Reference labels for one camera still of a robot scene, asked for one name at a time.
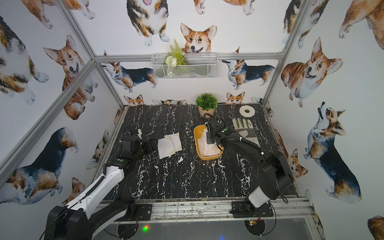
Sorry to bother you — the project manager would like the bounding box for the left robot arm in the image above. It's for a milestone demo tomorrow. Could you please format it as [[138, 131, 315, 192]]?
[[40, 135, 158, 240]]

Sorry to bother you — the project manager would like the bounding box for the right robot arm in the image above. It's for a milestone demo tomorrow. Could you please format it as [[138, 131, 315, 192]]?
[[204, 114, 294, 211]]

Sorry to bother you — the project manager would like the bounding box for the white wire wall basket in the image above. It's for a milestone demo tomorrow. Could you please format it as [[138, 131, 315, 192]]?
[[151, 53, 219, 80]]

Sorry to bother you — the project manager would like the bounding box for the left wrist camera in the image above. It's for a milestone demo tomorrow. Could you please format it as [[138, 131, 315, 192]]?
[[137, 129, 142, 140]]

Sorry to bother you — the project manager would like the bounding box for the yellow plastic storage box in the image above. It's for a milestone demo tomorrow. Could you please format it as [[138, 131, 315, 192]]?
[[194, 125, 223, 161]]

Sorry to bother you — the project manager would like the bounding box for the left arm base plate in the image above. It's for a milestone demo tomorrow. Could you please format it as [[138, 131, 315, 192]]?
[[117, 204, 153, 222]]

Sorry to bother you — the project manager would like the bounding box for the stack of stationery paper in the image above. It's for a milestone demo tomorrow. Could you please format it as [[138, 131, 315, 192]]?
[[198, 129, 222, 157]]

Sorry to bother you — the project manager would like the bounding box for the potted green plant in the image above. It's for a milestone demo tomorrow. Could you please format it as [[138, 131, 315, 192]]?
[[196, 93, 218, 117]]

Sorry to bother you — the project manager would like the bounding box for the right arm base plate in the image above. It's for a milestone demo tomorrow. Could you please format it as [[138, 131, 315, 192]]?
[[230, 201, 274, 219]]

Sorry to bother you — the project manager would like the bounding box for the white tape roll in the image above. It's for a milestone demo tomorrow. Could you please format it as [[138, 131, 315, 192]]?
[[239, 105, 256, 118]]

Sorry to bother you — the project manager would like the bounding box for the artificial fern with flower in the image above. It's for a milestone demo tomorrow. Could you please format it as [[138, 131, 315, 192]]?
[[165, 40, 187, 78]]

